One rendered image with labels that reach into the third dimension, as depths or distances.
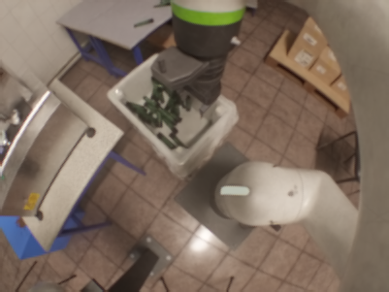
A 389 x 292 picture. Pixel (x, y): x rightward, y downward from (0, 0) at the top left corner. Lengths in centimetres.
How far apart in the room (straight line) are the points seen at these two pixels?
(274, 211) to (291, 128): 159
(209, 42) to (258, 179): 24
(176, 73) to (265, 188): 24
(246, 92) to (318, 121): 89
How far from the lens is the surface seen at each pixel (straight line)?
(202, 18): 20
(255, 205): 33
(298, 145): 187
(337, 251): 33
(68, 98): 115
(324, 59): 223
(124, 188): 159
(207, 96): 33
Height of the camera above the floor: 148
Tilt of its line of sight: 73 degrees down
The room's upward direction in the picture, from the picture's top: 2 degrees clockwise
